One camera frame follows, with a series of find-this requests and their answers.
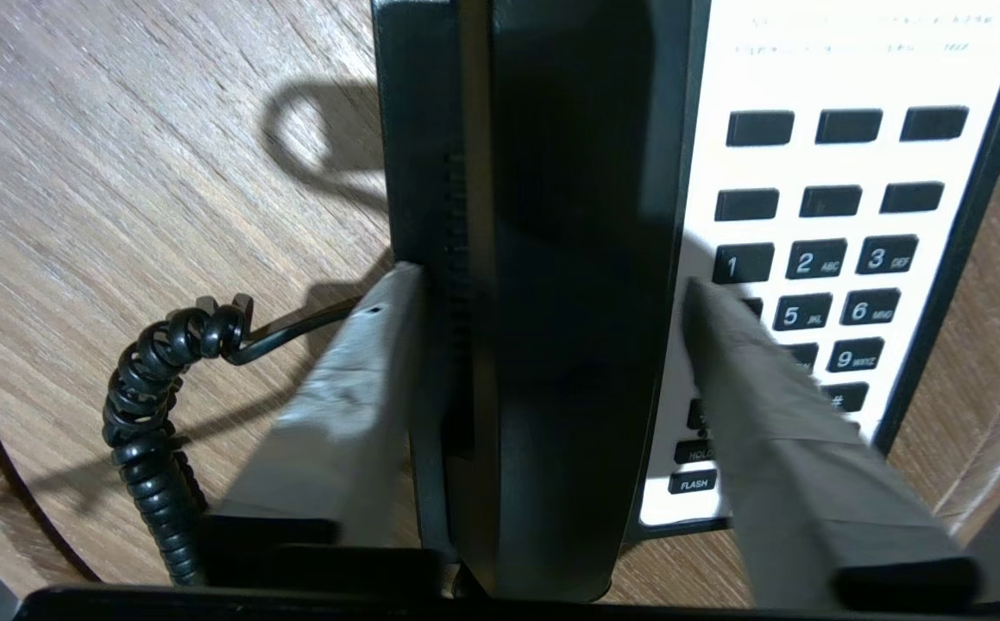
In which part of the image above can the black coiled phone cord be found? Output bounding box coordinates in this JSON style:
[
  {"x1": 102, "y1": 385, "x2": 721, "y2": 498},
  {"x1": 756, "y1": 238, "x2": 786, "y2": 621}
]
[{"x1": 103, "y1": 294, "x2": 362, "y2": 587}]

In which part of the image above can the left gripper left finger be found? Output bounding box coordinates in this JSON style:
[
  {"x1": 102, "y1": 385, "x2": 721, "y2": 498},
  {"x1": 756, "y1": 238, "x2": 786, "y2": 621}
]
[{"x1": 202, "y1": 261, "x2": 425, "y2": 589}]

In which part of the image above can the black and white phone base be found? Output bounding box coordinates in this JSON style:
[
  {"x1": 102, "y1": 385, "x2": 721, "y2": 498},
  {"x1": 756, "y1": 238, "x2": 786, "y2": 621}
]
[{"x1": 372, "y1": 0, "x2": 1000, "y2": 553}]

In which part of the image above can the black phone handset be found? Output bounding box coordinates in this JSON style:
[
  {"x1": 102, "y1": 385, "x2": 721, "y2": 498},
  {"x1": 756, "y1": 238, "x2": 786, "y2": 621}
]
[{"x1": 458, "y1": 0, "x2": 695, "y2": 601}]

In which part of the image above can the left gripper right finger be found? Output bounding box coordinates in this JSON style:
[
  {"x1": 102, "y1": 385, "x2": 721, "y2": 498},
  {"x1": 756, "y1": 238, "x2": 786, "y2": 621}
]
[{"x1": 682, "y1": 278, "x2": 982, "y2": 612}]

